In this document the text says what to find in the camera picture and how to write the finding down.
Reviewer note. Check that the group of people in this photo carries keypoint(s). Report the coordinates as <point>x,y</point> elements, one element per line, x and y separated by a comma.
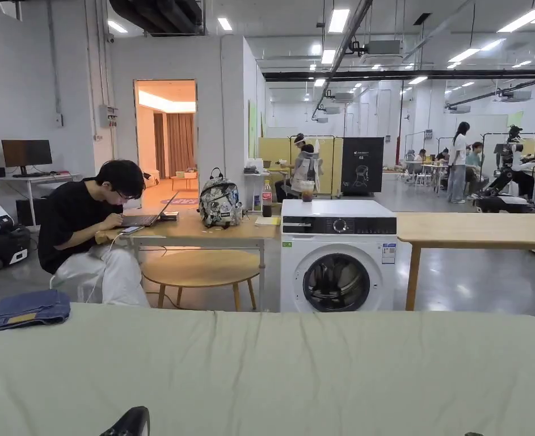
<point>473,159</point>

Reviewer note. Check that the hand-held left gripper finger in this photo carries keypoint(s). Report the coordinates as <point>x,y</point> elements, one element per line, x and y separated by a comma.
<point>131,422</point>

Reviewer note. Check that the folded blue jeans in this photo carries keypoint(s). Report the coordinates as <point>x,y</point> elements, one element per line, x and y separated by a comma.
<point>22,311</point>

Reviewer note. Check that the black and white robot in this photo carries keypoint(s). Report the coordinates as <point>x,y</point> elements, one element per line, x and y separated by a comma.
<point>510,175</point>

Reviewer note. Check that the white desk with monitor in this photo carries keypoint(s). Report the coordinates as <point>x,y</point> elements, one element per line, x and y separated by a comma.
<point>26,156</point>

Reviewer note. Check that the black standing banner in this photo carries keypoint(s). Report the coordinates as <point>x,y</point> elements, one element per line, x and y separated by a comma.
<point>362,165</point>

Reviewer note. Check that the bed with pale green sheet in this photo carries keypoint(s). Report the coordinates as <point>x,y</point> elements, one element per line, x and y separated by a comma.
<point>267,377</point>

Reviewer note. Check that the white washing machine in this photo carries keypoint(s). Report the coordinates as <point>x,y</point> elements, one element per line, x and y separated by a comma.
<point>337,268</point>

